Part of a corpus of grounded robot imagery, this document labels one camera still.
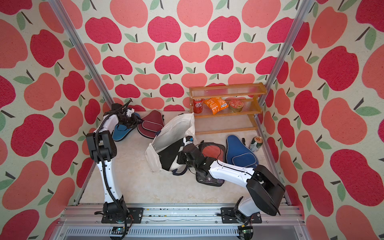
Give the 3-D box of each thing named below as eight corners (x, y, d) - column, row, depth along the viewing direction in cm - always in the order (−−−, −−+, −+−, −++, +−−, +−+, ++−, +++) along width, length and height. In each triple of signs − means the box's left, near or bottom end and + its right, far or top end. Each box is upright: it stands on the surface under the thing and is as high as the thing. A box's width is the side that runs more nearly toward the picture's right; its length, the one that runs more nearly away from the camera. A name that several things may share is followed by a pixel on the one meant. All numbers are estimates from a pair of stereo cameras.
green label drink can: (250, 152, 98) (255, 144, 90) (247, 144, 102) (252, 136, 94) (258, 152, 98) (264, 144, 90) (256, 144, 102) (261, 136, 94)
